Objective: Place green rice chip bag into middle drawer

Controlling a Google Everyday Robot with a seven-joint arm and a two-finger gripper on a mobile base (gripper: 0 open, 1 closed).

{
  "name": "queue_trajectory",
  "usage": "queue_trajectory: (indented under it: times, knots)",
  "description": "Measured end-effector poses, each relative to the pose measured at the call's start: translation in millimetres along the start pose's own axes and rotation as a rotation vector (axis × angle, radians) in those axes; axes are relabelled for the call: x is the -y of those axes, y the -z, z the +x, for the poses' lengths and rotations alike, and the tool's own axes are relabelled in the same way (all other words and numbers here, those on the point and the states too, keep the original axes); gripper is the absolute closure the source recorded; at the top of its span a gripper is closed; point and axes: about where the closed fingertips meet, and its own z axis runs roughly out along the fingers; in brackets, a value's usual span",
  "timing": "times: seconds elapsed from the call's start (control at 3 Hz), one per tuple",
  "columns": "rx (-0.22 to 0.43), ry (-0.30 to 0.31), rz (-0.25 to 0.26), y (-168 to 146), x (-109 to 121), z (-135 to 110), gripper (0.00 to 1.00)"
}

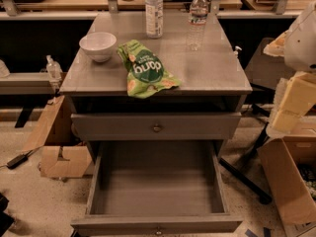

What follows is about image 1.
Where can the white ceramic bowl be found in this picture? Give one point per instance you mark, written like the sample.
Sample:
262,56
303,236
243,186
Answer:
99,46

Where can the brown cardboard box left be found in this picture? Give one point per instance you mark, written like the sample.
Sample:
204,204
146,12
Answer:
63,154

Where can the small white pump bottle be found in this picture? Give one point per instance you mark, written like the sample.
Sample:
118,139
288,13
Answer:
237,50

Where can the brown cardboard box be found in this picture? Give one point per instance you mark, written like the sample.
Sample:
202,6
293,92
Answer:
279,158
63,154

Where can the labelled clear water bottle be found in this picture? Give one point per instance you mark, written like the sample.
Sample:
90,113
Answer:
154,18

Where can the open grey middle drawer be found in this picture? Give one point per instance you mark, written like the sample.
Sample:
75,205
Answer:
156,187

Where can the grey top drawer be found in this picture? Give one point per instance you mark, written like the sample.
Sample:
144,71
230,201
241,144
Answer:
193,126

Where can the brown cardboard box right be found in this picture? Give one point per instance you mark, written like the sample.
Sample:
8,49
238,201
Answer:
279,158

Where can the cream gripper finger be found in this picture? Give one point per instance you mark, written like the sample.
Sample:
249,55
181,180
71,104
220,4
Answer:
300,94
284,121

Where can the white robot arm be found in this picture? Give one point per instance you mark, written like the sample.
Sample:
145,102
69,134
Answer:
299,50

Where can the black power adapter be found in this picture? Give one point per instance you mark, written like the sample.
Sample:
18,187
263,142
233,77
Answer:
18,160

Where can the black folding side table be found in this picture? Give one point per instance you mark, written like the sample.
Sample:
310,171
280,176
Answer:
263,71

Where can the clear plastic water bottle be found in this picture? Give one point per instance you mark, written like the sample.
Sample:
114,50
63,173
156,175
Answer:
197,20

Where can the grey wooden drawer cabinet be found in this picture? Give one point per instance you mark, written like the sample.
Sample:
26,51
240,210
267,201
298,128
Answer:
212,79

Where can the small clear sanitizer bottle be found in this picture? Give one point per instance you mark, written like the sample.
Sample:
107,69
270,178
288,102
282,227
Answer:
53,68

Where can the green rice chip bag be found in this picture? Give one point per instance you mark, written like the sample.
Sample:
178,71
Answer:
146,74

